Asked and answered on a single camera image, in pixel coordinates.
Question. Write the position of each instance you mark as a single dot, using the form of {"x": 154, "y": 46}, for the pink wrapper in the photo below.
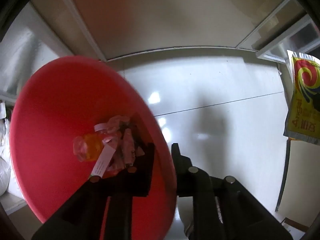
{"x": 122, "y": 132}

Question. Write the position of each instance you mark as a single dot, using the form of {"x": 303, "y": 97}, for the orange plastic bottle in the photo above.
{"x": 93, "y": 145}

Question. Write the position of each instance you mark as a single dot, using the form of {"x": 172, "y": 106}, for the yellow snack packet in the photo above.
{"x": 302, "y": 110}

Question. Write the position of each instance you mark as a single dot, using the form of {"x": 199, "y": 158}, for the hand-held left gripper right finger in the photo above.
{"x": 179, "y": 170}

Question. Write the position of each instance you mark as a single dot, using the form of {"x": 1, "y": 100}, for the white shelf unit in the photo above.
{"x": 295, "y": 37}

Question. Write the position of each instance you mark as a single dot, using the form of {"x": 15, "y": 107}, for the red plastic bin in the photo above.
{"x": 62, "y": 105}

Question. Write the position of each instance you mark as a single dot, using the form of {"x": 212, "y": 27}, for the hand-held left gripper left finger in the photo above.
{"x": 146, "y": 165}

